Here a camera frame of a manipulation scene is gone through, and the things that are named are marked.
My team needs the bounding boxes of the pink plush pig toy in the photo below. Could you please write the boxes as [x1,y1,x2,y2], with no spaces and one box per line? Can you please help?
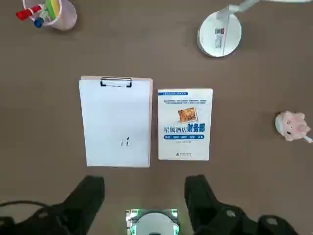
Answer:
[275,110,313,144]

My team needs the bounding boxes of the red capped marker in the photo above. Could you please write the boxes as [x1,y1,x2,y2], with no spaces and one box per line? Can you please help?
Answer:
[16,4,42,22]

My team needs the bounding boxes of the blue capped marker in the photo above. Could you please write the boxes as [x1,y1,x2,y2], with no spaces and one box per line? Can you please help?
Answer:
[33,11,49,28]

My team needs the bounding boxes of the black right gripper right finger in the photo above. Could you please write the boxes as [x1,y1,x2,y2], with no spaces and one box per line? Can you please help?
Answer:
[184,174,299,235]

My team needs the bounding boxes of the white foldable desk lamp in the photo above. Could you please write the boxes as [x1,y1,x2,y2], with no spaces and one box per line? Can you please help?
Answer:
[197,0,313,57]

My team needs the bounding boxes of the white book with blue print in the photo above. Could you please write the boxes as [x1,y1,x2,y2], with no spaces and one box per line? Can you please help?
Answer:
[157,88,214,162]

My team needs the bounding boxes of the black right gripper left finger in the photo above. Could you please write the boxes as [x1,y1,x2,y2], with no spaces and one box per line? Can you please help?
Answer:
[0,175,106,235]

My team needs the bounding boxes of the clipboard with white paper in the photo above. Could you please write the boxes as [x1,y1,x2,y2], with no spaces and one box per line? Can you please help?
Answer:
[78,76,153,168]

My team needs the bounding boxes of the clear plastic cup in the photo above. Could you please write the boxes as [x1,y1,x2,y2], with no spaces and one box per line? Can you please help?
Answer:
[22,0,78,30]

